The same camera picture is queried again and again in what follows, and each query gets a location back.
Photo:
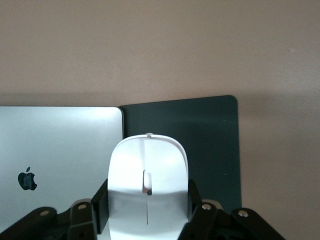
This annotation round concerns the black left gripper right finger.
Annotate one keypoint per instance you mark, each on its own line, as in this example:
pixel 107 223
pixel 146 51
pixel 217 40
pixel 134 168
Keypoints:
pixel 212 220

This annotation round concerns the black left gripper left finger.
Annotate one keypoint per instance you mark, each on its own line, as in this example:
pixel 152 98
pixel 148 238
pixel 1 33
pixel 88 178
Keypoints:
pixel 82 217

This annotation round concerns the white computer mouse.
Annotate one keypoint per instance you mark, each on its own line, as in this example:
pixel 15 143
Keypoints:
pixel 150 162

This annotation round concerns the black mouse pad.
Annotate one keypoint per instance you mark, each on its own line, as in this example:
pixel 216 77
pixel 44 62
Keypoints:
pixel 200 140

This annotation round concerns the silver laptop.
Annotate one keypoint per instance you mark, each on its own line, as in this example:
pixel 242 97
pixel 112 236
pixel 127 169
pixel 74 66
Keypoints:
pixel 62 145

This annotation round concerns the brown table cover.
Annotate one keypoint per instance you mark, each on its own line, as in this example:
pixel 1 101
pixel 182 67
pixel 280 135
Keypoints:
pixel 160 50

